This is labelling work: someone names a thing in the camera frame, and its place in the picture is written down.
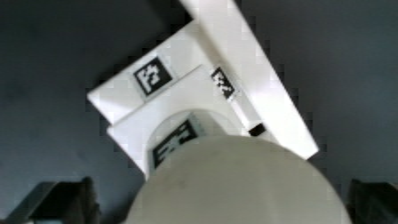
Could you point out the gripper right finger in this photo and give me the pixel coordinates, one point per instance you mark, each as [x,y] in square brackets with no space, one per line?
[372,202]

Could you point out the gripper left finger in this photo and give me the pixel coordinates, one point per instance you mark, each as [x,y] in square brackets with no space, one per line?
[57,204]

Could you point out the white lamp bulb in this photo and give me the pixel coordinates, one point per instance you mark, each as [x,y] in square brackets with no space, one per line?
[224,179]

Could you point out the white lamp base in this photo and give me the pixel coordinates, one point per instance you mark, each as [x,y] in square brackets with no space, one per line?
[173,100]

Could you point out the white U-shaped fence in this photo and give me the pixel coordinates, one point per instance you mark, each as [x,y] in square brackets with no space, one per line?
[246,64]

